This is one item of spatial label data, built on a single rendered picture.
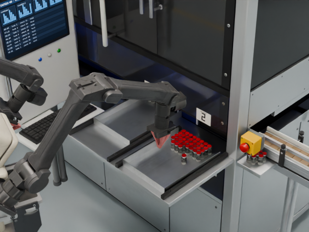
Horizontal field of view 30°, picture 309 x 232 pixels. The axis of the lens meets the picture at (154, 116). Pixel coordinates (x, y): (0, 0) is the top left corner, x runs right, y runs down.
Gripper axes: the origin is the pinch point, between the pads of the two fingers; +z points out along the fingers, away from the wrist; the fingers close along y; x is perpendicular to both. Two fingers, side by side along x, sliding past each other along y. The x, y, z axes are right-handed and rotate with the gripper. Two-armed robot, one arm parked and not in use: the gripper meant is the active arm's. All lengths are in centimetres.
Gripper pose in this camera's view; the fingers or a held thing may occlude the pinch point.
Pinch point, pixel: (159, 146)
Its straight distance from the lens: 228.2
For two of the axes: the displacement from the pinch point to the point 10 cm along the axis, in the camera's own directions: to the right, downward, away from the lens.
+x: -6.9, -4.0, 6.1
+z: -0.8, 8.7, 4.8
